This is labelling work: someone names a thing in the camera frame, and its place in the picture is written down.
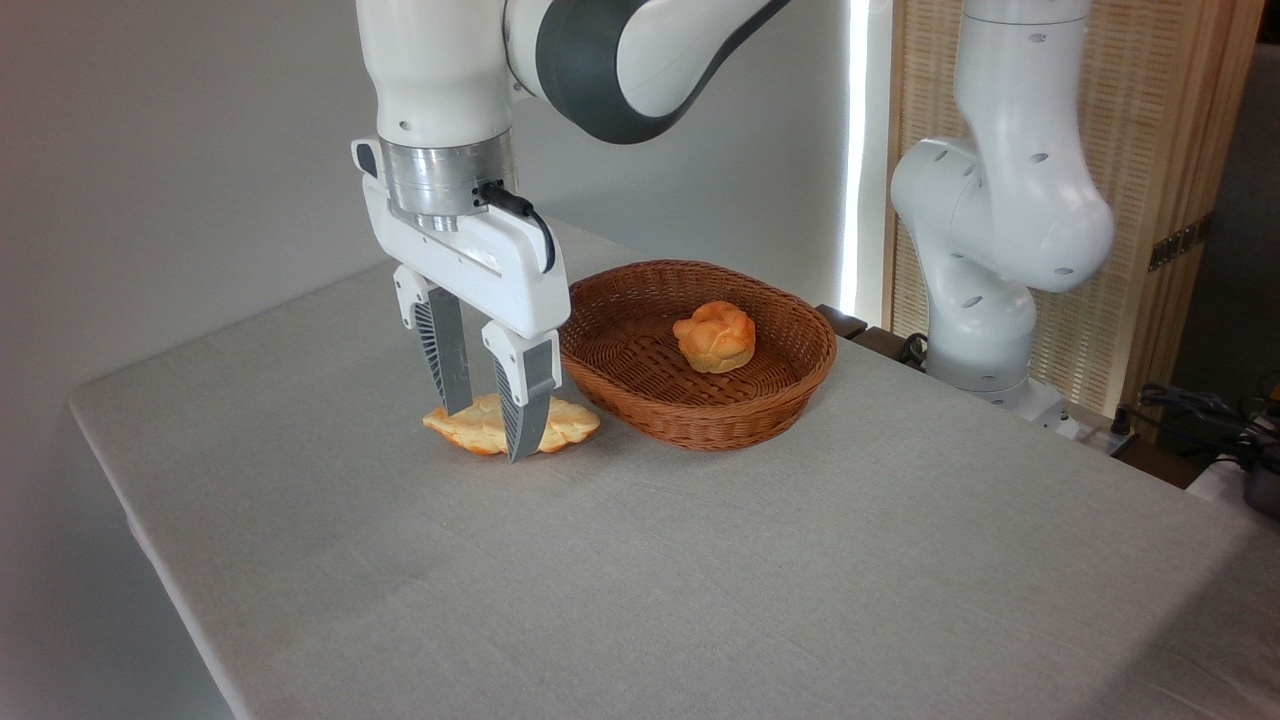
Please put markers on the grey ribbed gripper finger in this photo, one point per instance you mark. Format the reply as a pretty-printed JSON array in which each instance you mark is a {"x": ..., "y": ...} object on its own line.
[
  {"x": 525, "y": 400},
  {"x": 448, "y": 350}
]

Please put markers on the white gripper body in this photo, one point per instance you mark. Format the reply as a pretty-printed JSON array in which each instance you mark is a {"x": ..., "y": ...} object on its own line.
[{"x": 470, "y": 262}]

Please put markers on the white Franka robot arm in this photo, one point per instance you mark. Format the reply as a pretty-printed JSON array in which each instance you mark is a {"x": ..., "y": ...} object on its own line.
[{"x": 1010, "y": 200}]

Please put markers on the brown wicker basket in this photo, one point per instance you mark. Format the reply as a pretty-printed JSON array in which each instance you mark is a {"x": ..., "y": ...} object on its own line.
[{"x": 700, "y": 420}]

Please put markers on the round golden bread roll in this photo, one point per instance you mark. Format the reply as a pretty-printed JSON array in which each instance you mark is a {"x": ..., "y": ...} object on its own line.
[{"x": 715, "y": 340}]

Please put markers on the grey tablecloth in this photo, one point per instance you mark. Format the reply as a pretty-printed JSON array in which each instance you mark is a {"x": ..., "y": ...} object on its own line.
[{"x": 600, "y": 580}]

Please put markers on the dark brown wooden table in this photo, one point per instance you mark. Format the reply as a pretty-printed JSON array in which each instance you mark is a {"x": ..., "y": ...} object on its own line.
[{"x": 840, "y": 320}]

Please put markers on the dark metal screen hinge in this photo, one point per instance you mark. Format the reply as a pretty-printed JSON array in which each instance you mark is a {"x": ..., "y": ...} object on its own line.
[{"x": 1180, "y": 243}]

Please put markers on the wooden slatted folding screen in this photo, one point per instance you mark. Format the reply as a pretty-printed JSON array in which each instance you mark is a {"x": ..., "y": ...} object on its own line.
[{"x": 1150, "y": 100}]

